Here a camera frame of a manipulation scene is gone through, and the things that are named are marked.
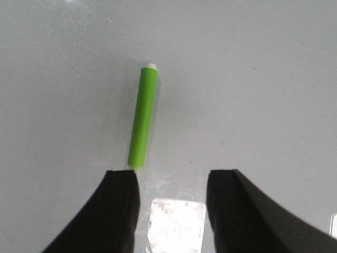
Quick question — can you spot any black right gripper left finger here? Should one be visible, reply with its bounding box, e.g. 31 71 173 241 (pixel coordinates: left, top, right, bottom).
44 170 140 252

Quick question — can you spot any green highlighter pen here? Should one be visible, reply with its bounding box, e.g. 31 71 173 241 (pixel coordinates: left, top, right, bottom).
127 63 158 173

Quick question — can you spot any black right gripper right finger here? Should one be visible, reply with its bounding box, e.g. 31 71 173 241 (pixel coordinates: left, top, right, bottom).
206 169 336 252

